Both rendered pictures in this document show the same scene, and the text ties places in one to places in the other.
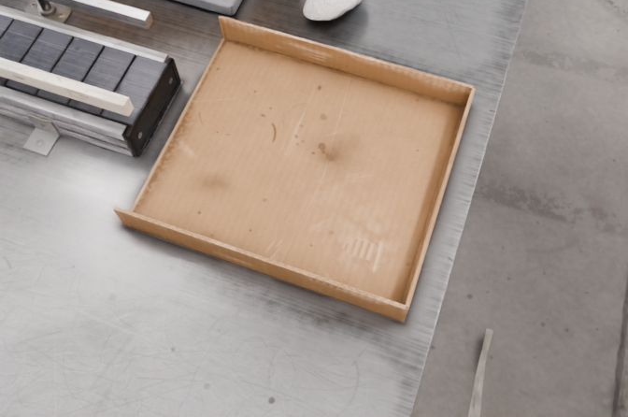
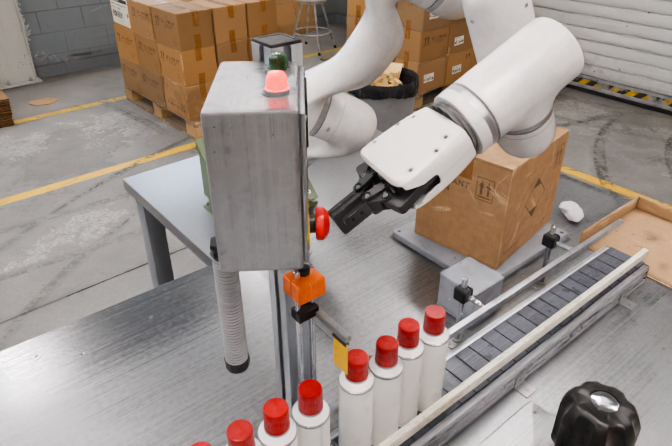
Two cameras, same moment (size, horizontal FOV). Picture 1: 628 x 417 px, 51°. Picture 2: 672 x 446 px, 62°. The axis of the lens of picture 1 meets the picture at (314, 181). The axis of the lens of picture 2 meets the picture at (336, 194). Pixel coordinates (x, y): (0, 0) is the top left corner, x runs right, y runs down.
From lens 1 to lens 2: 1.56 m
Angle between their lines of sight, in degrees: 50
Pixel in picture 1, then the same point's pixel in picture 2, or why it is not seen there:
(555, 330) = not seen: hidden behind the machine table
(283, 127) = (636, 243)
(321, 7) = (579, 213)
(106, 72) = (611, 261)
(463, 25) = (592, 196)
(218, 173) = (658, 264)
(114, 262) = not seen: outside the picture
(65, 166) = (645, 301)
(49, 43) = (588, 271)
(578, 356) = not seen: hidden behind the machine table
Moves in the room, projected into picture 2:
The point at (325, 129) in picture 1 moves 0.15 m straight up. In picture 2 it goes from (639, 235) to (655, 186)
